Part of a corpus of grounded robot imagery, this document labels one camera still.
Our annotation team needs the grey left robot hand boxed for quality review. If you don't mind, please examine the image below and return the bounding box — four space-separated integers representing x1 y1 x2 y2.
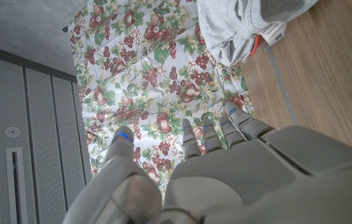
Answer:
63 101 352 224

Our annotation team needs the grey shirt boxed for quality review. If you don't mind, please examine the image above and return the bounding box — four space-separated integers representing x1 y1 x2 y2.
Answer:
197 0 319 68

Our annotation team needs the fruit print backdrop cloth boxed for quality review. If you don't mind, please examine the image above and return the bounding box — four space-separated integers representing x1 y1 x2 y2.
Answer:
68 0 256 197

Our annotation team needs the white shirt care label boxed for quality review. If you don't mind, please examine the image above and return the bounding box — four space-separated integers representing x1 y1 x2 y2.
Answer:
260 21 288 47

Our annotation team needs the white ceiling vent slot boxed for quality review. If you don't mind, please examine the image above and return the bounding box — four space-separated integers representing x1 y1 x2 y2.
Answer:
6 147 29 224

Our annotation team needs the red bowl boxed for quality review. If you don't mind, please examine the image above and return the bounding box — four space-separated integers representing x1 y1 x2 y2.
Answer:
249 34 266 58

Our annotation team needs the round white ceiling fixture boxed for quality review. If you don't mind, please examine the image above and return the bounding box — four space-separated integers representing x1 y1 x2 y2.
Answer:
4 126 21 139

